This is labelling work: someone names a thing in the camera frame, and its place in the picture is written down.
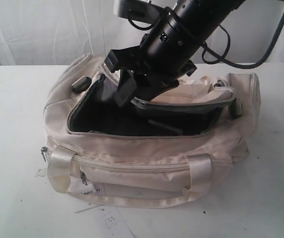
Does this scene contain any cream fabric duffel bag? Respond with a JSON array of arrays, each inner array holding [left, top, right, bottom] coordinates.
[[41, 54, 261, 208]]

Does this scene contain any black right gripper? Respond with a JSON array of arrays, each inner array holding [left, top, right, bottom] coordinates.
[[105, 46, 197, 107]]

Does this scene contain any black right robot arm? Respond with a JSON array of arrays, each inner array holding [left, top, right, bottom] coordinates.
[[105, 0, 242, 107]]

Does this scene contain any white paper hang tag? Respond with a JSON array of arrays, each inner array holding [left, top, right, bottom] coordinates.
[[66, 173, 108, 214]]

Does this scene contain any green and white marker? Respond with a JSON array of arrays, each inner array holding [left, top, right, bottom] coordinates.
[[148, 119, 183, 135]]

